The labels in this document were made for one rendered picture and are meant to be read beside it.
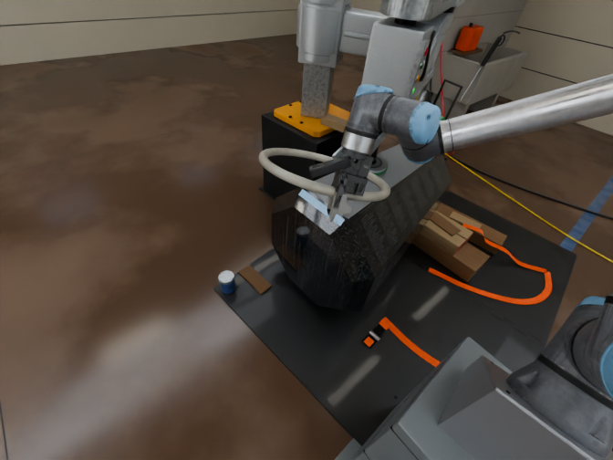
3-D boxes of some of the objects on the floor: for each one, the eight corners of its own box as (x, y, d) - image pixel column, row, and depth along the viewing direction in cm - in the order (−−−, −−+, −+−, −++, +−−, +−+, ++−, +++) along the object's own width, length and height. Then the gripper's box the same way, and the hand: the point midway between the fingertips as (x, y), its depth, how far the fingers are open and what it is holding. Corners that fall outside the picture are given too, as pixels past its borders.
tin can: (224, 296, 197) (222, 285, 188) (218, 286, 203) (215, 274, 193) (238, 289, 202) (236, 277, 193) (232, 279, 207) (230, 267, 198)
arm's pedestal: (478, 482, 139) (631, 449, 79) (417, 591, 114) (575, 663, 54) (393, 392, 164) (462, 315, 105) (328, 465, 139) (370, 419, 80)
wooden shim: (238, 273, 211) (238, 271, 210) (249, 266, 217) (249, 264, 216) (261, 295, 200) (261, 293, 199) (272, 286, 206) (272, 285, 205)
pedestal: (258, 189, 284) (255, 113, 232) (306, 165, 320) (312, 95, 268) (308, 224, 254) (317, 147, 202) (354, 193, 290) (371, 121, 238)
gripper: (379, 160, 78) (353, 230, 87) (367, 151, 89) (345, 214, 98) (348, 152, 77) (326, 224, 86) (339, 144, 87) (320, 209, 96)
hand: (328, 214), depth 91 cm, fingers closed on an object, 4 cm apart
